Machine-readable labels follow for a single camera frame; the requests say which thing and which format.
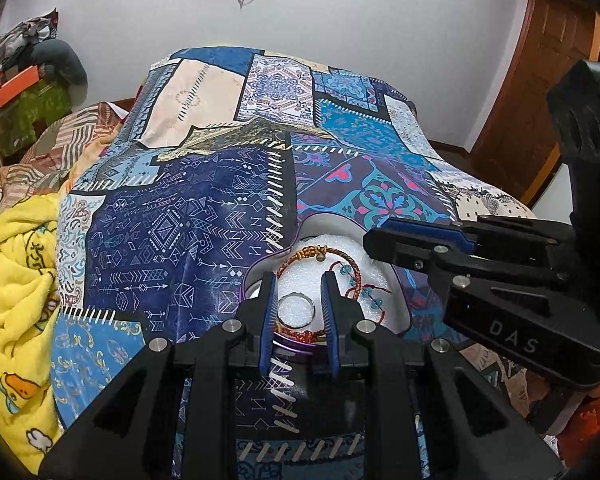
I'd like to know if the silver ring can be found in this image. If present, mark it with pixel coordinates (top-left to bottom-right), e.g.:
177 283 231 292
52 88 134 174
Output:
277 292 316 330

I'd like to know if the brown striped blanket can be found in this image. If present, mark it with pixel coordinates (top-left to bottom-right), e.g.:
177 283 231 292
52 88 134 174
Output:
0 101 131 201

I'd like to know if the green patterned box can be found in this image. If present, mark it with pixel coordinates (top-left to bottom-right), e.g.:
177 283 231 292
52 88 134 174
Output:
0 80 73 158

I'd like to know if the yellow cartoon blanket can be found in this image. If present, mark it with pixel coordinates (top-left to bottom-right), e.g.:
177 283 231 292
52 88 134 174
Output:
0 195 66 476

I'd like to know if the orange box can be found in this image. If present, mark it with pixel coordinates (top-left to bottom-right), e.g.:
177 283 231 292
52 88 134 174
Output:
0 64 43 108

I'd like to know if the blue bead bracelet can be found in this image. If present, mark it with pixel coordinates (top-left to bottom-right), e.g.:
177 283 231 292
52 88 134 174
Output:
336 266 387 322

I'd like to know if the purple heart-shaped jewelry box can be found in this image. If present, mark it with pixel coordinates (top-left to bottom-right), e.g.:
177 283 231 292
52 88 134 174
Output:
240 212 416 357

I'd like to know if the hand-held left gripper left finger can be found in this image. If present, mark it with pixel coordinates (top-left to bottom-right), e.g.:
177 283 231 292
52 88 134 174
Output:
37 272 281 480

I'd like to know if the wooden door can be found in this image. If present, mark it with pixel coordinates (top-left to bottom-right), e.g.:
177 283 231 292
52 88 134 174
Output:
467 0 600 206

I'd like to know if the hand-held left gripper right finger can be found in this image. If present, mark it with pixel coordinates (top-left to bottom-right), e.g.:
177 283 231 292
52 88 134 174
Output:
320 272 566 480

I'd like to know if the blue patchwork blanket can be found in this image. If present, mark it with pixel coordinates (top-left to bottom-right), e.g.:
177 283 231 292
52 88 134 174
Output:
50 46 538 480

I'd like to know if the pile of clothes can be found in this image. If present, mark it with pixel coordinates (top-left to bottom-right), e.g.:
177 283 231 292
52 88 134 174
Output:
0 7 61 106

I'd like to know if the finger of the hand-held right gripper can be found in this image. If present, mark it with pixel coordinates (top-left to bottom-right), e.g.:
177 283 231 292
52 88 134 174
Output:
386 214 577 267
363 227 568 291

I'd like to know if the red braided bracelet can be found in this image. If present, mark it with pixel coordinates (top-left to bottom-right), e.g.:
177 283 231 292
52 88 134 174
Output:
275 244 377 347

